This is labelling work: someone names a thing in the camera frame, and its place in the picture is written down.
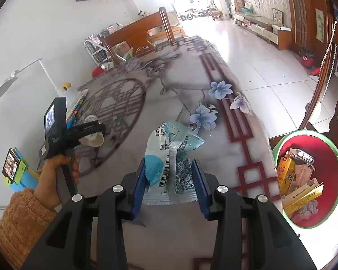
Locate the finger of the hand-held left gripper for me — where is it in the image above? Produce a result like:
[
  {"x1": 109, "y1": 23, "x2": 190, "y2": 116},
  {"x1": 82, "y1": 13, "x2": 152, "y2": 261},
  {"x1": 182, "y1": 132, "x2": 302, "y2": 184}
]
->
[{"x1": 63, "y1": 121, "x2": 107, "y2": 149}]

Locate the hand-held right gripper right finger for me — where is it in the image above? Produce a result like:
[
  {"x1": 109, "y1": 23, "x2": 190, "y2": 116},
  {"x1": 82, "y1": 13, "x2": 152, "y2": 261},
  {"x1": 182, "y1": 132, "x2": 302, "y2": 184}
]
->
[{"x1": 192, "y1": 158, "x2": 317, "y2": 270}]

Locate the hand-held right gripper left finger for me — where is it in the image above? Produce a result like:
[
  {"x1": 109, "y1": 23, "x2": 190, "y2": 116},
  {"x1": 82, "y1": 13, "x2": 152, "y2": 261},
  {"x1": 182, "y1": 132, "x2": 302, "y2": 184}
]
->
[{"x1": 21, "y1": 157, "x2": 147, "y2": 270}]

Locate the torn white paper cup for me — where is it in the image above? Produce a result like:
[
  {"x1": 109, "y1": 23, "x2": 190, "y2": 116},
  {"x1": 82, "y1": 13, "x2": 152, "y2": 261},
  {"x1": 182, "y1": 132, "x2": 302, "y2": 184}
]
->
[{"x1": 80, "y1": 114, "x2": 105, "y2": 147}]

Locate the blue white snack packet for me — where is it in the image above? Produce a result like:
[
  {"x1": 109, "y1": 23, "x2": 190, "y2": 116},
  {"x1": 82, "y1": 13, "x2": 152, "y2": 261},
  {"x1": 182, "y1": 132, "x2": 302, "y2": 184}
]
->
[{"x1": 142, "y1": 122, "x2": 206, "y2": 207}]

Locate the yellow snack box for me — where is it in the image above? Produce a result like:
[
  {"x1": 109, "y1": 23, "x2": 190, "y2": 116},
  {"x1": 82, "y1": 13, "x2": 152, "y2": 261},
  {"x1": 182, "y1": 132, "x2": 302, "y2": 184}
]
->
[{"x1": 276, "y1": 157, "x2": 298, "y2": 198}]

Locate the yellow carton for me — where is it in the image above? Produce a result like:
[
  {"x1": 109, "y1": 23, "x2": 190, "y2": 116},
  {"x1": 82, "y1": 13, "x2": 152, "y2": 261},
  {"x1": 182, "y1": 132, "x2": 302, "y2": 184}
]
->
[{"x1": 282, "y1": 181, "x2": 324, "y2": 217}]

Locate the white pink printed bag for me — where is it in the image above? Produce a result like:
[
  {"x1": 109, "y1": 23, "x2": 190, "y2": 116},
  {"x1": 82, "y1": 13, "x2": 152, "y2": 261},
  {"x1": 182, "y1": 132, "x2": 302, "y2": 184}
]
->
[{"x1": 295, "y1": 164, "x2": 316, "y2": 188}]

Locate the white paper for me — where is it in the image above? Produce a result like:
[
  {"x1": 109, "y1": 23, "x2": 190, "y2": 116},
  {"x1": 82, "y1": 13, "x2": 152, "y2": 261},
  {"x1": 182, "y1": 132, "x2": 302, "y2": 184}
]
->
[{"x1": 291, "y1": 200, "x2": 319, "y2": 223}]

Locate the red basin green rim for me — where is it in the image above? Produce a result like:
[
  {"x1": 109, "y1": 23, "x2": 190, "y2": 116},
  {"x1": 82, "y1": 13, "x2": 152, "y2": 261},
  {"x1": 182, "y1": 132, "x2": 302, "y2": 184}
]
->
[{"x1": 272, "y1": 129, "x2": 338, "y2": 229}]

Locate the person's left forearm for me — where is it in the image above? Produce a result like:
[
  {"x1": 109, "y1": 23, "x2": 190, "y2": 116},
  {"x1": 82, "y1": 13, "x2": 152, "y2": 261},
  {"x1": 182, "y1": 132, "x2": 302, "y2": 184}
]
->
[{"x1": 0, "y1": 188, "x2": 58, "y2": 270}]

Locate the person's left hand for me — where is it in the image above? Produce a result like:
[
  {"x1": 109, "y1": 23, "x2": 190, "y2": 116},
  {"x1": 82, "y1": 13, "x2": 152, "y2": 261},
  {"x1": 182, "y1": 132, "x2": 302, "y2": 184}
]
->
[{"x1": 33, "y1": 153, "x2": 82, "y2": 211}]

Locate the blue picture book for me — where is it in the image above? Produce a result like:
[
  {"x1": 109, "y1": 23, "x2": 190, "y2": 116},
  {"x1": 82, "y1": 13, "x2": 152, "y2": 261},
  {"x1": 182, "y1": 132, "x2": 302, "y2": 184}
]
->
[{"x1": 65, "y1": 91, "x2": 88, "y2": 131}]

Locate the smartphone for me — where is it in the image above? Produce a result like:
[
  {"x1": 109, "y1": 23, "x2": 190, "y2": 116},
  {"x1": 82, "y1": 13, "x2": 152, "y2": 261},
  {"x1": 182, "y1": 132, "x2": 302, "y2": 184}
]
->
[{"x1": 2, "y1": 147, "x2": 22, "y2": 186}]

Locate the blue plastic phone stand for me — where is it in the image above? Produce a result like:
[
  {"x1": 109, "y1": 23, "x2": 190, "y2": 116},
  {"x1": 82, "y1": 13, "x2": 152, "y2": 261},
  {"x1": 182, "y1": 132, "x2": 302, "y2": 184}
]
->
[{"x1": 3, "y1": 146, "x2": 44, "y2": 193}]

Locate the white desk lamp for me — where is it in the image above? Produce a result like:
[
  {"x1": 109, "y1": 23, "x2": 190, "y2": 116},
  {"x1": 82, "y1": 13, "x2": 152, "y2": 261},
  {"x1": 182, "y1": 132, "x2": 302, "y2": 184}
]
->
[{"x1": 0, "y1": 58, "x2": 89, "y2": 105}]

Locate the white bookshelf with books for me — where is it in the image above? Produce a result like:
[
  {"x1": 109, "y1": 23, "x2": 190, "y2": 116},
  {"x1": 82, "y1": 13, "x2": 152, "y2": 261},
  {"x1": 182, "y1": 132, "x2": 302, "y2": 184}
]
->
[{"x1": 84, "y1": 22, "x2": 133, "y2": 65}]

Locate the red floor bin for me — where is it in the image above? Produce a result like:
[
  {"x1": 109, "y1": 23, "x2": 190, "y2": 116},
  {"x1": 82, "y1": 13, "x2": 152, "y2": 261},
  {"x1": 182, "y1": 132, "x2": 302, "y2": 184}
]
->
[{"x1": 300, "y1": 51, "x2": 315, "y2": 68}]

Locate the low television cabinet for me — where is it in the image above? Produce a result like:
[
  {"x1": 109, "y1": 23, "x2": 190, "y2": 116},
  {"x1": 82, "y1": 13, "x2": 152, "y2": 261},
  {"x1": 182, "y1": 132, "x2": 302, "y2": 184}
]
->
[{"x1": 233, "y1": 5, "x2": 295, "y2": 51}]

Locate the framed star picture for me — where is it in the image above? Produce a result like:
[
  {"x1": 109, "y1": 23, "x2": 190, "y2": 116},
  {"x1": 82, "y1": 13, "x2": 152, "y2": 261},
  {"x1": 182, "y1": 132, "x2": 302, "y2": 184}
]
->
[{"x1": 272, "y1": 8, "x2": 284, "y2": 26}]

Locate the bamboo painting panel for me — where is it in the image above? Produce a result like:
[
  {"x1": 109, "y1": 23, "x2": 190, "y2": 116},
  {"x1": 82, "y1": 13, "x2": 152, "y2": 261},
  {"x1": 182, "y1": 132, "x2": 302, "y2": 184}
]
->
[{"x1": 315, "y1": 8, "x2": 325, "y2": 40}]

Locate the white beaded cord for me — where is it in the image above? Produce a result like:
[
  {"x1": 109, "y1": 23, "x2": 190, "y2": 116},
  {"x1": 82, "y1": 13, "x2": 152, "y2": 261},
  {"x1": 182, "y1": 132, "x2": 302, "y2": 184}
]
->
[{"x1": 312, "y1": 14, "x2": 337, "y2": 102}]

